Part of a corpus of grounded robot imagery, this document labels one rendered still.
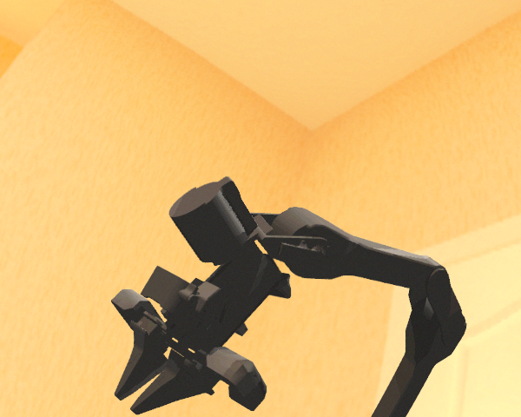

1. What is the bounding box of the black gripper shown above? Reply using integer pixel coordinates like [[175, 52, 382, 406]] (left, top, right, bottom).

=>
[[111, 276, 267, 415]]

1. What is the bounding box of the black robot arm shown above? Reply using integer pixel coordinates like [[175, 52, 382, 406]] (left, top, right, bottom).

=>
[[140, 176, 467, 417]]

